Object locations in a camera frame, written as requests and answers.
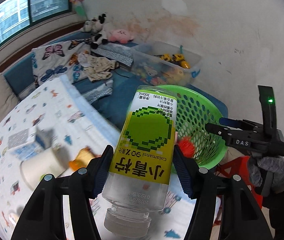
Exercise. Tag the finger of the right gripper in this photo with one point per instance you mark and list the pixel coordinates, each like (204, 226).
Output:
(218, 130)
(238, 124)

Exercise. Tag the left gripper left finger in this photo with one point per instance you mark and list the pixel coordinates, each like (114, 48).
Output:
(57, 199)

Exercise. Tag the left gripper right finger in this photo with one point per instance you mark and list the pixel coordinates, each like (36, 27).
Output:
(241, 216)

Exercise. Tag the white paper cup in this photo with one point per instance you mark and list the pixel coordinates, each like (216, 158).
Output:
(50, 161)

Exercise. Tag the green label juice bottle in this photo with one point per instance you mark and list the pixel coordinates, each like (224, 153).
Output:
(139, 173)

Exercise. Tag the grey gloved right hand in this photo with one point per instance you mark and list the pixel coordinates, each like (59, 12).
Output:
(266, 174)

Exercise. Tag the green plastic basket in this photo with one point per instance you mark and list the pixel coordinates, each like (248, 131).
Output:
(194, 111)

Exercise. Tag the orange mesh bag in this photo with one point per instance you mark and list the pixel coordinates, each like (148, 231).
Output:
(187, 147)

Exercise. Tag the orange crumpled wrapper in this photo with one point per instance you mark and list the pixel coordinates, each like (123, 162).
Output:
(83, 158)

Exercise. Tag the blue white carton box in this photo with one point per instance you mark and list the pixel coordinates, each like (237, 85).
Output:
(29, 142)

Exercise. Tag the clear toy storage box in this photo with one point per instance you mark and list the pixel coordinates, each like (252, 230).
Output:
(159, 63)

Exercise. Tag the cartoon print table cloth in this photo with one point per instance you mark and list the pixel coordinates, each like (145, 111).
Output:
(58, 106)

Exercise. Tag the blue sofa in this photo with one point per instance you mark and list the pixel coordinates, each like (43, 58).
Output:
(111, 98)

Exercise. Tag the pink plush toy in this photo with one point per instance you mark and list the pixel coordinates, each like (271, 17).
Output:
(120, 35)

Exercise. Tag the beige patterned garment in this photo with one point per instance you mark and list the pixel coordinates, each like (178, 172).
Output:
(97, 68)

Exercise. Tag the butterfly print pillow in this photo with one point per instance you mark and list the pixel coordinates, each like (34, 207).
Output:
(57, 59)

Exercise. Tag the cow plush toy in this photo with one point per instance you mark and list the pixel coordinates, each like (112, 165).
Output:
(96, 26)

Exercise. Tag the window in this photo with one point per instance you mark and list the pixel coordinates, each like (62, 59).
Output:
(19, 15)

